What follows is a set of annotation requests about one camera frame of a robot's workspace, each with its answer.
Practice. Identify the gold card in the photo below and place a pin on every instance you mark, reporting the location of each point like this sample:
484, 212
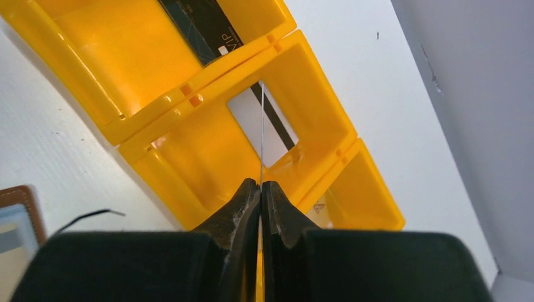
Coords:
319, 215

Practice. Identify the grey card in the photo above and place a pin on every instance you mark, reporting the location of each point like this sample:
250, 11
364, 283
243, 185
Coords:
261, 137

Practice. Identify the middle yellow bin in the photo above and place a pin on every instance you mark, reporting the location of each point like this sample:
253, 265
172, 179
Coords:
196, 155

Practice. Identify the yellow bin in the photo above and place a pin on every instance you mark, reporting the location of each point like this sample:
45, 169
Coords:
355, 193
125, 61
196, 155

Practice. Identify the beige card in holder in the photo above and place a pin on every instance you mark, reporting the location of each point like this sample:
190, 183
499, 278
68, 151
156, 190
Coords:
13, 260

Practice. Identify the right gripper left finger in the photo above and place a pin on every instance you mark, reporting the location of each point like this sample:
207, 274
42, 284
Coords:
215, 261

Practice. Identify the black VIP card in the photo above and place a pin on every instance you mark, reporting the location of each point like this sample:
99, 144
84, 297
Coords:
204, 26

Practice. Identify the right yellow bin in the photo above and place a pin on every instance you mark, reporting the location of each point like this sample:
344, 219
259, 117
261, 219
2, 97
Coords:
355, 193

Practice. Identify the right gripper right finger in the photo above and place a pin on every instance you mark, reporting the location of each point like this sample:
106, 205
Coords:
303, 262

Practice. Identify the left yellow bin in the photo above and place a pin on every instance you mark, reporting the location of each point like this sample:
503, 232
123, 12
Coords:
125, 61

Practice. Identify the white magnetic stripe card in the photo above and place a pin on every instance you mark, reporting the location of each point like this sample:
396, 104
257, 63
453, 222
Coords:
279, 135

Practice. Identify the brown leather card holder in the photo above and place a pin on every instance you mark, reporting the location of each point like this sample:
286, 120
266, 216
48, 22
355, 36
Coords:
18, 206

